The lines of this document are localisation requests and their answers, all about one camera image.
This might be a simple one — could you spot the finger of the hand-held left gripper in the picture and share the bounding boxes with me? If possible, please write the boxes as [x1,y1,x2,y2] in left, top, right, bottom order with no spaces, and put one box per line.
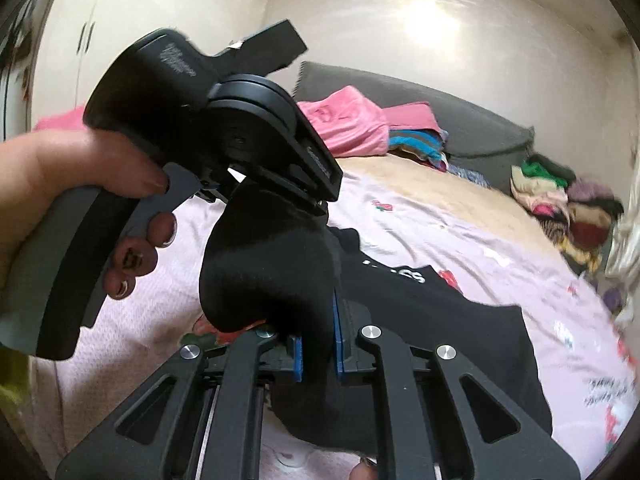
[250,105,344,206]

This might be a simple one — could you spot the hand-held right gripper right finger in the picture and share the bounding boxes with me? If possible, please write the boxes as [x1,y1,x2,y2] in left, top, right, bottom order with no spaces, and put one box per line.
[332,295,578,480]

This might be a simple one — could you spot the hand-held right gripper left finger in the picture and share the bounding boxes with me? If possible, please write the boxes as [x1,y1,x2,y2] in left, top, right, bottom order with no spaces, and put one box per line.
[55,330,306,480]

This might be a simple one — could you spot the colourful striped clothes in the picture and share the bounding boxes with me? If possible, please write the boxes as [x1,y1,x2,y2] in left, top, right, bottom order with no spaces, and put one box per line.
[387,130,451,171]

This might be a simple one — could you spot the pile of mixed clothes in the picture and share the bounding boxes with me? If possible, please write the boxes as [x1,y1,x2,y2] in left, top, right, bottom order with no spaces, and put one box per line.
[510,152,626,276]

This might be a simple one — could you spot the person's right hand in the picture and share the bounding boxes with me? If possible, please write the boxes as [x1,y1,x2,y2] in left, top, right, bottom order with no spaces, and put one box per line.
[349,459,382,480]

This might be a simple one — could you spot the person's left hand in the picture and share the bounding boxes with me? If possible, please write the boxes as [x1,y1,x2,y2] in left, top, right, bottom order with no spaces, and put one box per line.
[0,127,179,303]

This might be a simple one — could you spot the pink knit garment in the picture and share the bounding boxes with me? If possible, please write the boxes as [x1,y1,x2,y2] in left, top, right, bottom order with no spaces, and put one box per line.
[297,85,391,158]

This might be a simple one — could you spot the white wardrobe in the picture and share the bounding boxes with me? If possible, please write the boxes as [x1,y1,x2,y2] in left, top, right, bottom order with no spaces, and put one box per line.
[30,0,281,126]

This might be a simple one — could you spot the pink satin garment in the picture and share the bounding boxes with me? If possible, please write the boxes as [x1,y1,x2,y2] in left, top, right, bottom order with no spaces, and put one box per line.
[32,105,93,133]

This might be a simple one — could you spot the magenta garment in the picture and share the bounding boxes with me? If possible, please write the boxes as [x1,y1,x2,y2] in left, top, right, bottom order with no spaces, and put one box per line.
[385,102,441,133]

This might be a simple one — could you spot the black t-shirt with white letters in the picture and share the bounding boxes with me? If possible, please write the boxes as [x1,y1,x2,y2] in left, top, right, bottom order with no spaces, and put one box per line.
[327,227,553,461]

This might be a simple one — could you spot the beige plush blanket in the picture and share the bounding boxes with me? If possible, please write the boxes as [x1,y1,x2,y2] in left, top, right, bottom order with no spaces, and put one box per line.
[335,155,548,243]

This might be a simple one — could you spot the blue patterned cloth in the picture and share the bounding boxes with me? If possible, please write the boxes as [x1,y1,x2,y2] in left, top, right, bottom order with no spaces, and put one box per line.
[447,164,490,187]

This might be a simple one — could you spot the grey cushion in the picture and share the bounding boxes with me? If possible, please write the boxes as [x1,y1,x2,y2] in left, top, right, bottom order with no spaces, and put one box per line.
[292,60,536,191]

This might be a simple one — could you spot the lilac printed bed sheet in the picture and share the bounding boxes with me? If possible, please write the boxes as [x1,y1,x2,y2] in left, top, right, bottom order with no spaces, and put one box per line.
[55,170,640,480]

